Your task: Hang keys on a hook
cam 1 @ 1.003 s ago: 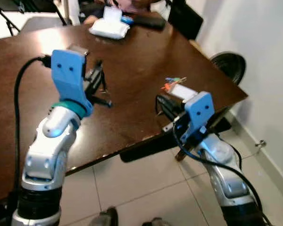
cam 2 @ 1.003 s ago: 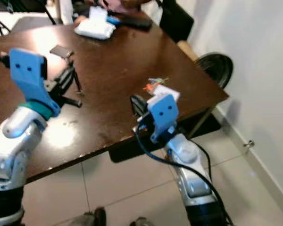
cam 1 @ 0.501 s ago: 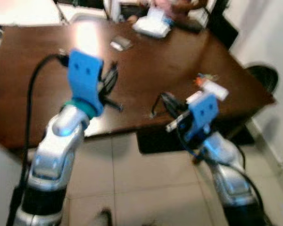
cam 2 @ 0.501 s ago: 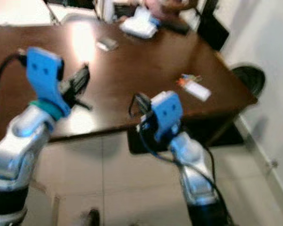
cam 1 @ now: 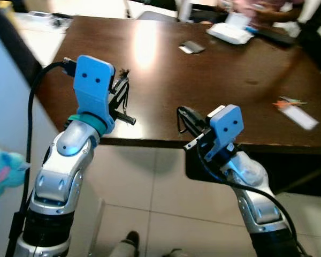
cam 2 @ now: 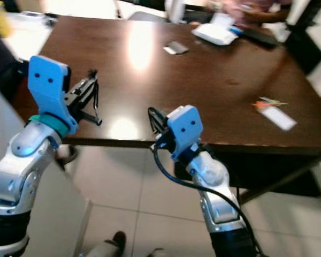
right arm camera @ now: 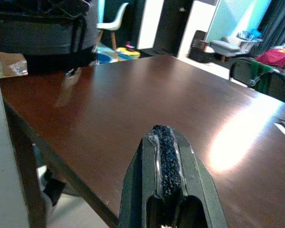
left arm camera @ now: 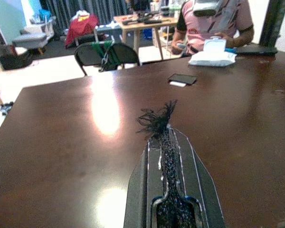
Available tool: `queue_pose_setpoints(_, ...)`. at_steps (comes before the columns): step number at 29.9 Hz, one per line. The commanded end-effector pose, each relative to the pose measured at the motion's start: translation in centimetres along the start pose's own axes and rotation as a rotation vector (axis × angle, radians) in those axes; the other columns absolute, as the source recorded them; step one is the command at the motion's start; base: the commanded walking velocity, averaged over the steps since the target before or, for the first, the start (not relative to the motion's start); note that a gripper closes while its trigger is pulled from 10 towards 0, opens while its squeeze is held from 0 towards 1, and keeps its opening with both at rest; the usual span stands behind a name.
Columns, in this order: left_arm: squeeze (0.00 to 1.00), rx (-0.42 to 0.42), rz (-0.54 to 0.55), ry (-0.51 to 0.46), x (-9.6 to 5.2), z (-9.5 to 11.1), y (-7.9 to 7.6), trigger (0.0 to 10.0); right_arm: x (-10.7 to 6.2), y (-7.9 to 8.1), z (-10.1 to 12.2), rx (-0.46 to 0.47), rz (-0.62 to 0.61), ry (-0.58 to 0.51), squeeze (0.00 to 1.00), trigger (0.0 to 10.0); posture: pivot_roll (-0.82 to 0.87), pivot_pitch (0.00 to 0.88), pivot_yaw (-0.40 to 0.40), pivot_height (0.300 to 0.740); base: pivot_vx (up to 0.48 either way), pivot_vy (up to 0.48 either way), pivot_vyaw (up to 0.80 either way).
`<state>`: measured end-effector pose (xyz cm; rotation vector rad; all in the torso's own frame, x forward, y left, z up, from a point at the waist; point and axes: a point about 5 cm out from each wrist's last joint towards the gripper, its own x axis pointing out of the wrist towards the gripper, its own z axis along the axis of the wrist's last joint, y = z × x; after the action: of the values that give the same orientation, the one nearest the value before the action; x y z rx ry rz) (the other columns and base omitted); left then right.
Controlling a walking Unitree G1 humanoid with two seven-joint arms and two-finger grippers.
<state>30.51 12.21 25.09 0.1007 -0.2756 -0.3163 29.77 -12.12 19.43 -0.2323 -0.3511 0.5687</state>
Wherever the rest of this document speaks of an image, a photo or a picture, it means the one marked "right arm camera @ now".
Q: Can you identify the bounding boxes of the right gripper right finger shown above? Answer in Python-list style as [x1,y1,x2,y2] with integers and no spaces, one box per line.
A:
[167,124,229,228]

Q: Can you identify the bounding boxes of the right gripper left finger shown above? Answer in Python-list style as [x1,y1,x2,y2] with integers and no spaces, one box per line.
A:
[118,124,169,228]

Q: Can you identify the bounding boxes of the dark brown wooden table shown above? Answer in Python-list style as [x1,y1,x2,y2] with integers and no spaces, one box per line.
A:
[0,55,285,228]

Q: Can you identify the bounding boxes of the black metal chair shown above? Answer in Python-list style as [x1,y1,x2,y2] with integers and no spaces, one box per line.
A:
[229,58,260,89]
[261,70,285,104]

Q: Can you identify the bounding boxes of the green garment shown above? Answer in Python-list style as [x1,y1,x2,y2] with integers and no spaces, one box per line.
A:
[249,60,276,95]

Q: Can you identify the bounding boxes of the yellow and blue toy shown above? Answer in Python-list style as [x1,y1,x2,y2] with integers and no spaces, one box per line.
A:
[96,46,141,64]

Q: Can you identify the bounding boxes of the red blanket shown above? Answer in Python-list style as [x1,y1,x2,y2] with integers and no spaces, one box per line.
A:
[256,46,285,69]

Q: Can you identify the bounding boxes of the blue items on armchair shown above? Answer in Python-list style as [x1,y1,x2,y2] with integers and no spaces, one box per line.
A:
[237,28,262,42]

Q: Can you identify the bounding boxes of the dark door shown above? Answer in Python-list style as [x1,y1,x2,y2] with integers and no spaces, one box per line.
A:
[153,0,196,57]

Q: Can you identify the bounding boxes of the white plastic chair wooden legs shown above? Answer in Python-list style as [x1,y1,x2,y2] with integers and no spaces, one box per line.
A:
[96,2,129,52]

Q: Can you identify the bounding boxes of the flat brown cardboard box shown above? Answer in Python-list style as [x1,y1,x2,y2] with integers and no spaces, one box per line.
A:
[0,52,29,78]

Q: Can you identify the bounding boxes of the dark teal curtain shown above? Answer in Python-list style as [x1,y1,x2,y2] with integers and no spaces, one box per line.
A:
[258,0,285,51]

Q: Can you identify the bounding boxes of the large black fabric object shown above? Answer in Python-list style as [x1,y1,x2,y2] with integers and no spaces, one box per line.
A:
[0,0,98,75]

